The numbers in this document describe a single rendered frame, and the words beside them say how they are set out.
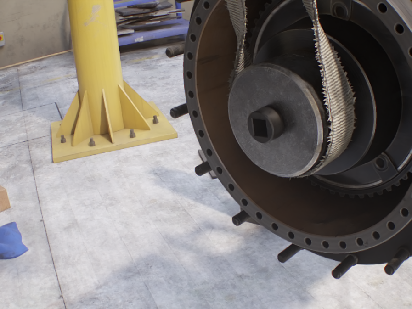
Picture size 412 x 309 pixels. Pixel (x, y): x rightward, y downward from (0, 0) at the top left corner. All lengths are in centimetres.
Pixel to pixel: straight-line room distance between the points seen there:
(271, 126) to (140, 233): 163
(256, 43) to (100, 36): 237
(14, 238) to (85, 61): 126
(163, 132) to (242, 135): 248
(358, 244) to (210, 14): 36
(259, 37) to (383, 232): 34
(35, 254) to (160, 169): 87
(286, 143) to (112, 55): 261
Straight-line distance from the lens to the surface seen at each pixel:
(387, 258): 82
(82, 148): 315
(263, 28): 84
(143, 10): 580
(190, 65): 83
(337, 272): 81
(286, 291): 181
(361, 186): 82
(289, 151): 67
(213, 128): 85
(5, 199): 268
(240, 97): 69
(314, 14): 62
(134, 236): 223
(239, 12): 70
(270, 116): 65
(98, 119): 329
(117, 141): 315
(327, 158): 67
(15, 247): 228
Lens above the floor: 107
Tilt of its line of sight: 23 degrees down
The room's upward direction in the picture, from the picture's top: 7 degrees counter-clockwise
